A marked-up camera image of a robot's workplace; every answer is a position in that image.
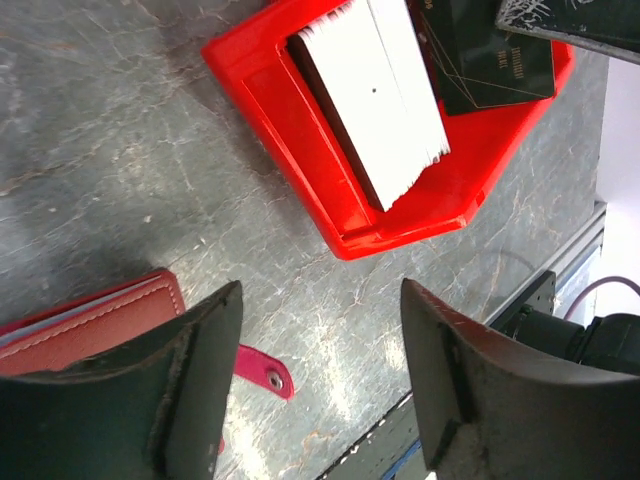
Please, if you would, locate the red leather card holder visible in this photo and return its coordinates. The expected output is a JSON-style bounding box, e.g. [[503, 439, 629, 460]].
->
[[1, 269, 295, 456]]

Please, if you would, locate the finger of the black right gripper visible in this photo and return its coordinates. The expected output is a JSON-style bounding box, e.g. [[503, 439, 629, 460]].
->
[[496, 0, 639, 53]]

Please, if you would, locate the red plastic bin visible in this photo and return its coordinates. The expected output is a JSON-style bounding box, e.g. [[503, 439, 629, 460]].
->
[[202, 1, 575, 260]]

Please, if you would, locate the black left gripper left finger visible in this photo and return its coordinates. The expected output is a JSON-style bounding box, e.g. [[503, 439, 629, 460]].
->
[[1, 281, 243, 479]]

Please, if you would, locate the black credit card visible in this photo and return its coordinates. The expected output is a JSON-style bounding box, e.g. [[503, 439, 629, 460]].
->
[[414, 0, 556, 116]]

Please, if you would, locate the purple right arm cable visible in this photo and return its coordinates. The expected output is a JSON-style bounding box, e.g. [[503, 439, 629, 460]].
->
[[562, 275, 640, 321]]

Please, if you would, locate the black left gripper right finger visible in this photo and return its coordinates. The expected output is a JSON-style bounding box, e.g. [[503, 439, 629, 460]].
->
[[401, 279, 639, 479]]

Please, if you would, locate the aluminium front frame rail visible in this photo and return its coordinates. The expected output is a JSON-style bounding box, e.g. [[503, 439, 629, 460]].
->
[[320, 201, 606, 479]]

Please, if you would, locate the white card stack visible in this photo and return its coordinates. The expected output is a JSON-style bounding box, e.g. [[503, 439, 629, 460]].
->
[[288, 1, 451, 212]]

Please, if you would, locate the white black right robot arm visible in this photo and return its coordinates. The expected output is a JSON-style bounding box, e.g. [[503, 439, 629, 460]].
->
[[496, 1, 639, 376]]

